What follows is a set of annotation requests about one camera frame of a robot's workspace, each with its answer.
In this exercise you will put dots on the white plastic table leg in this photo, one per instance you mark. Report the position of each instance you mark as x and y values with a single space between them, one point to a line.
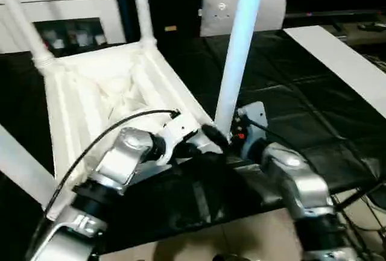
143 8
24 167
241 47
27 32

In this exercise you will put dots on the white plastic table top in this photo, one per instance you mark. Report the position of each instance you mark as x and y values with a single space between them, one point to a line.
105 92

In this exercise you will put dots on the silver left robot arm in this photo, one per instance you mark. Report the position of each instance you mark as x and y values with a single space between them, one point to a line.
120 158

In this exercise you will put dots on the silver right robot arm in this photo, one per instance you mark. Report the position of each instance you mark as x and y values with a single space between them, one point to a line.
295 176

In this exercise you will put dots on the black work mat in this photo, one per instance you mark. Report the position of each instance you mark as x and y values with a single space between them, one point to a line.
301 92

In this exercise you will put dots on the gold sofa label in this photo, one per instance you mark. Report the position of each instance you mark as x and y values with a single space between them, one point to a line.
170 28

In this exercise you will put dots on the white flat panel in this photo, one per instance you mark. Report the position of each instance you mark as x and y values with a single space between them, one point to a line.
337 62

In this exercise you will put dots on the grey printed cushion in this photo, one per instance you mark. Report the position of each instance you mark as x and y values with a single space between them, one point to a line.
217 11

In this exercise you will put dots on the black metal stand leg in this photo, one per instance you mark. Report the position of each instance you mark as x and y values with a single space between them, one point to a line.
359 186

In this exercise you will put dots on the brown low bench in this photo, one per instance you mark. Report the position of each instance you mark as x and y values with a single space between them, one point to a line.
362 36

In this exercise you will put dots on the white glass-door cabinet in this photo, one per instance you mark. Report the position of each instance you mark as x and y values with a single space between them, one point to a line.
75 5

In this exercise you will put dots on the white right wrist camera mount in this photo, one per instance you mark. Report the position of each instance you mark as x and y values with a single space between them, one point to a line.
254 116

